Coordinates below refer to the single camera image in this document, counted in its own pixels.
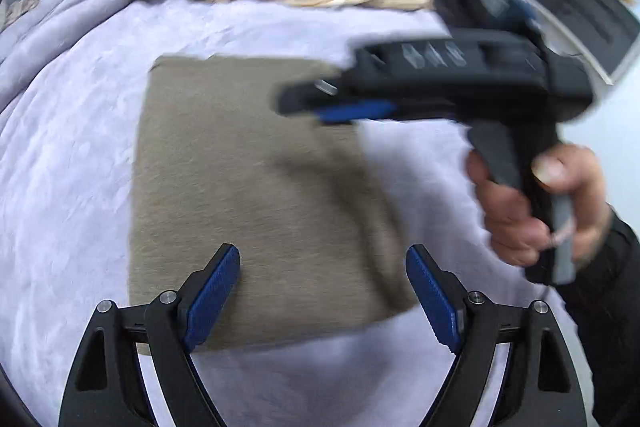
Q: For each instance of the white bed sheet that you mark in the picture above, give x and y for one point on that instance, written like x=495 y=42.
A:
x=65 y=157

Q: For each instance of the person's right hand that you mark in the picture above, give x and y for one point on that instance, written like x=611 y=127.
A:
x=505 y=212

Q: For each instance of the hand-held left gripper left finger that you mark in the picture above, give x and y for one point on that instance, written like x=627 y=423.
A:
x=212 y=302

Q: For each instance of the beige towel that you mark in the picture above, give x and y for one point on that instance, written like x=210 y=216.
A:
x=240 y=187

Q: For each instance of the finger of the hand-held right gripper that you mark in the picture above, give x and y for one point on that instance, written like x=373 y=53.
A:
x=300 y=99
x=355 y=112

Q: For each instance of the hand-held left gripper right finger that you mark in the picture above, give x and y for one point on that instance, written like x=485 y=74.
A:
x=435 y=302

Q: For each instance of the black cabinet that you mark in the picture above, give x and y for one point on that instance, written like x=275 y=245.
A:
x=580 y=12

